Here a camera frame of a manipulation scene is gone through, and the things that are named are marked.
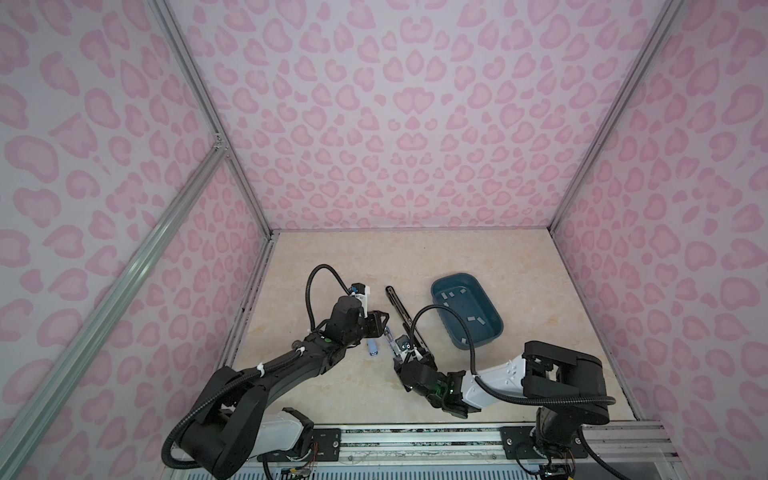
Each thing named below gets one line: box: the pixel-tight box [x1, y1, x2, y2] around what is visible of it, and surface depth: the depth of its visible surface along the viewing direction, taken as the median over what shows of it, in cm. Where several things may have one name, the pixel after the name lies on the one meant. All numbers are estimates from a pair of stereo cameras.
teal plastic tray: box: [431, 273, 504, 350], surface depth 100 cm
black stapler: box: [385, 285, 434, 357], surface depth 97 cm
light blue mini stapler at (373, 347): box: [368, 339, 379, 357], surface depth 90 cm
